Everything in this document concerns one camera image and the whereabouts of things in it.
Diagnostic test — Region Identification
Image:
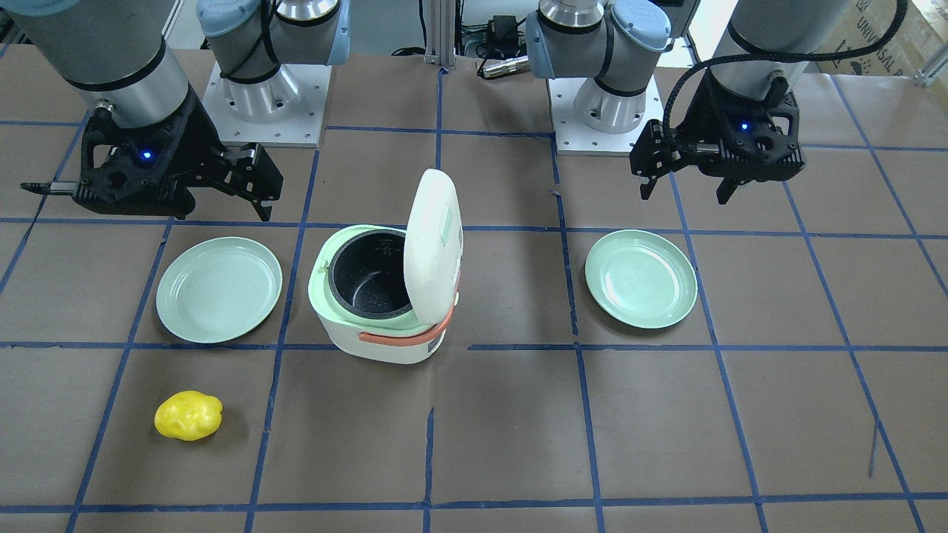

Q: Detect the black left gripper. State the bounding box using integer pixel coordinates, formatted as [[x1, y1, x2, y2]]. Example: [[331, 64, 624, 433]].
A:
[[630, 67, 806, 205]]

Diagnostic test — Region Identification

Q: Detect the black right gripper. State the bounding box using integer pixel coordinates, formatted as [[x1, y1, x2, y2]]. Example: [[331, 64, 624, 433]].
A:
[[21, 89, 284, 222]]

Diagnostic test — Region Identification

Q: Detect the white rice cooker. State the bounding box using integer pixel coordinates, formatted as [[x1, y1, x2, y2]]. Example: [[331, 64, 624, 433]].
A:
[[307, 169, 464, 364]]

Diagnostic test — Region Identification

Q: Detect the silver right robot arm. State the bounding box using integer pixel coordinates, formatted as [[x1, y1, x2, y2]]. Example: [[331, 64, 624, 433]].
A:
[[2, 1, 351, 221]]

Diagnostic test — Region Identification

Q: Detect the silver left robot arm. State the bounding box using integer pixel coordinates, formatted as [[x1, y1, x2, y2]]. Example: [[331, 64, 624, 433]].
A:
[[525, 1, 847, 204]]

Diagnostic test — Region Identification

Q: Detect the green plate near potato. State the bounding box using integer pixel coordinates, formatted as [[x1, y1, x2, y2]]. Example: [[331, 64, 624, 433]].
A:
[[156, 236, 282, 344]]

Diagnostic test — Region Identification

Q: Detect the green plate far side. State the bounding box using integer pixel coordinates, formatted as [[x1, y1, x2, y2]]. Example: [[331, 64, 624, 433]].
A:
[[584, 229, 698, 329]]

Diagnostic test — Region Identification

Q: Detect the yellow toy potato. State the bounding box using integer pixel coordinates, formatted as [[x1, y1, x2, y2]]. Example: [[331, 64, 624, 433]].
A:
[[153, 390, 223, 442]]

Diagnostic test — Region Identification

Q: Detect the black power adapter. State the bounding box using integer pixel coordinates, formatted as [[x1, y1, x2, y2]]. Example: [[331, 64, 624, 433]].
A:
[[485, 15, 519, 48]]

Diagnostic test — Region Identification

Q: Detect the cardboard box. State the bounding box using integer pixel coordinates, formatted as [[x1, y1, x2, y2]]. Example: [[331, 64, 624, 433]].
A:
[[815, 0, 948, 78]]

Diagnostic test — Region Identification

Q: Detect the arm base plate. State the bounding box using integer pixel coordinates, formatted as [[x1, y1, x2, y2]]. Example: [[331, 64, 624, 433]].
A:
[[202, 64, 333, 149], [547, 78, 664, 156]]

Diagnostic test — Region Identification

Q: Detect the black corrugated cable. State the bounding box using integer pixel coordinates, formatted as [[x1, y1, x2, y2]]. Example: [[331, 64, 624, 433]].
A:
[[662, 0, 909, 138]]

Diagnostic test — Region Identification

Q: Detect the aluminium frame post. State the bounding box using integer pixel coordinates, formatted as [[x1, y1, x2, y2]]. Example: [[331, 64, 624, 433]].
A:
[[421, 1, 460, 71]]

